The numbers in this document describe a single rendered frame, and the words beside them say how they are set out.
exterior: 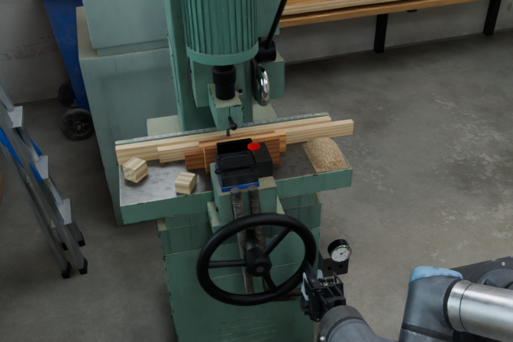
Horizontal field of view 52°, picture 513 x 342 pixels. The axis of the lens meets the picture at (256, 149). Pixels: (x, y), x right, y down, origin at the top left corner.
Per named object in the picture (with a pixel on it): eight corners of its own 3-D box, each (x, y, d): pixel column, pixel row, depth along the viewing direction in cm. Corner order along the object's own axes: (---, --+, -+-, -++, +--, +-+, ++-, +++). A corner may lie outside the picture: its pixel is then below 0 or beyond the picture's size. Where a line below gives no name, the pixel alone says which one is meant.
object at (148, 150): (118, 165, 142) (115, 150, 139) (118, 160, 143) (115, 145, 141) (330, 133, 152) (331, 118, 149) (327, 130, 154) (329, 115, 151)
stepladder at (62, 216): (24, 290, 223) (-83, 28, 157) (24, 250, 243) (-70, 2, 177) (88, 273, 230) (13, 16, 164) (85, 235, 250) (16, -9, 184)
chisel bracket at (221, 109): (217, 136, 137) (215, 108, 132) (209, 110, 148) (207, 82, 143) (245, 132, 138) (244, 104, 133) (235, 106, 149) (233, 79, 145)
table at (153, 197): (123, 251, 123) (118, 233, 120) (120, 175, 148) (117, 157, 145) (366, 208, 134) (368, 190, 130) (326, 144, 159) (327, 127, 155)
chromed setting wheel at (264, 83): (261, 115, 150) (260, 75, 143) (252, 95, 160) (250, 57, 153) (272, 114, 151) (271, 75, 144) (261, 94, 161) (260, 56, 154)
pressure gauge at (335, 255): (329, 269, 148) (330, 247, 143) (324, 259, 151) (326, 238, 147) (350, 264, 149) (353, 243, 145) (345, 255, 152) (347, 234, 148)
